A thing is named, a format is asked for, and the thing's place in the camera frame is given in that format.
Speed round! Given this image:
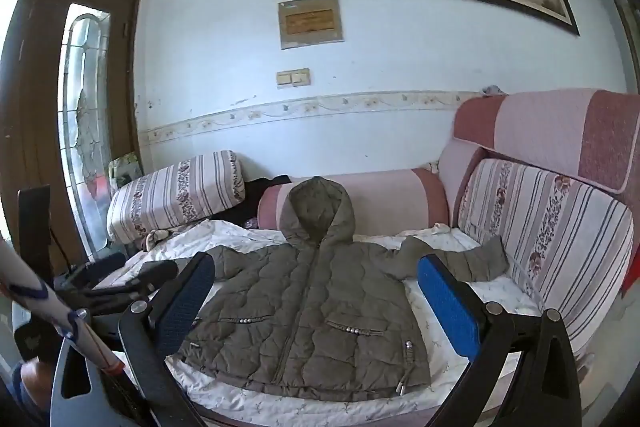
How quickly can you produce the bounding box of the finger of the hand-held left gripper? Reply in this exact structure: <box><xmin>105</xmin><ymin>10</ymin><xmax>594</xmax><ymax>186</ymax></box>
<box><xmin>127</xmin><ymin>260</ymin><xmax>179</xmax><ymax>296</ymax></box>
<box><xmin>75</xmin><ymin>283</ymin><xmax>159</xmax><ymax>315</ymax></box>

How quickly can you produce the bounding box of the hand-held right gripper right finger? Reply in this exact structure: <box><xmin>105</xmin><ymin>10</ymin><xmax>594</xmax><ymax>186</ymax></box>
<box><xmin>417</xmin><ymin>253</ymin><xmax>584</xmax><ymax>427</ymax></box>

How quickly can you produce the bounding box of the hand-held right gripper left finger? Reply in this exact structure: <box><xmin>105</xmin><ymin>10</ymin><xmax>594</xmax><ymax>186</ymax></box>
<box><xmin>50</xmin><ymin>251</ymin><xmax>217</xmax><ymax>427</ymax></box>

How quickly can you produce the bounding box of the olive quilted hooded jacket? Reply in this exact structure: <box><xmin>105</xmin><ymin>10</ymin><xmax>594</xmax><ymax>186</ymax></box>
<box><xmin>181</xmin><ymin>176</ymin><xmax>510</xmax><ymax>403</ymax></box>

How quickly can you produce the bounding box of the patterned beige cloth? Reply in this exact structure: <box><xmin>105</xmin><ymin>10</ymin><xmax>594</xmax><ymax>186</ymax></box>
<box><xmin>141</xmin><ymin>229</ymin><xmax>173</xmax><ymax>252</ymax></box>

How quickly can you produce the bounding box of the white rod with blue marks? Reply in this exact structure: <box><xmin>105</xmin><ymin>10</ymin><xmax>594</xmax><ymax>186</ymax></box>
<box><xmin>0</xmin><ymin>239</ymin><xmax>123</xmax><ymax>374</ymax></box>

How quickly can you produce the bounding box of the white floral bed sheet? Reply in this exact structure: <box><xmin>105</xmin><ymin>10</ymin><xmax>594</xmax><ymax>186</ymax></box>
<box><xmin>102</xmin><ymin>219</ymin><xmax>546</xmax><ymax>423</ymax></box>

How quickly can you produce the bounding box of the striped floral pillow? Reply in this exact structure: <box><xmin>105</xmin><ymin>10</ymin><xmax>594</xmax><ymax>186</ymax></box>
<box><xmin>106</xmin><ymin>150</ymin><xmax>247</xmax><ymax>245</ymax></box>

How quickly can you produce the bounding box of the green floral bag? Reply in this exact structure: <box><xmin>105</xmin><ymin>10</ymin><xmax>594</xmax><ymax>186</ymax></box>
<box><xmin>108</xmin><ymin>152</ymin><xmax>143</xmax><ymax>192</ymax></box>

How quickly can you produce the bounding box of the striped floral back cushion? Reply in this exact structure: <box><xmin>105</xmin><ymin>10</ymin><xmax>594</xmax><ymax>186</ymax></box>
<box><xmin>457</xmin><ymin>157</ymin><xmax>636</xmax><ymax>358</ymax></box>

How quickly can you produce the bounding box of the black cloth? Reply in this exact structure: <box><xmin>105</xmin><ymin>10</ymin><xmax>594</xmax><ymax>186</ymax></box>
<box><xmin>210</xmin><ymin>175</ymin><xmax>292</xmax><ymax>230</ymax></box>

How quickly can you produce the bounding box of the wooden door with glass panes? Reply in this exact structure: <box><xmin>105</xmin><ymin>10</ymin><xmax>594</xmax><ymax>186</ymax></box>
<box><xmin>0</xmin><ymin>0</ymin><xmax>156</xmax><ymax>358</ymax></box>

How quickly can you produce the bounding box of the red cloth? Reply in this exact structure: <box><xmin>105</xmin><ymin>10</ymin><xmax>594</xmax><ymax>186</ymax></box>
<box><xmin>620</xmin><ymin>227</ymin><xmax>640</xmax><ymax>298</ymax></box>

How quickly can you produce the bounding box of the pink sofa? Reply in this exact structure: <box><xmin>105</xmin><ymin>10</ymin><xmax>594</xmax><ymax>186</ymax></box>
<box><xmin>165</xmin><ymin>88</ymin><xmax>640</xmax><ymax>427</ymax></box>

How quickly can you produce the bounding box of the beige light switch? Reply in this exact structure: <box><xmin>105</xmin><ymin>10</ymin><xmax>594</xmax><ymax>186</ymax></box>
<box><xmin>276</xmin><ymin>68</ymin><xmax>311</xmax><ymax>88</ymax></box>

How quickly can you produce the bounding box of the wall plaque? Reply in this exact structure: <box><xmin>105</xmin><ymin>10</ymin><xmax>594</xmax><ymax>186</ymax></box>
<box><xmin>278</xmin><ymin>0</ymin><xmax>346</xmax><ymax>50</ymax></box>

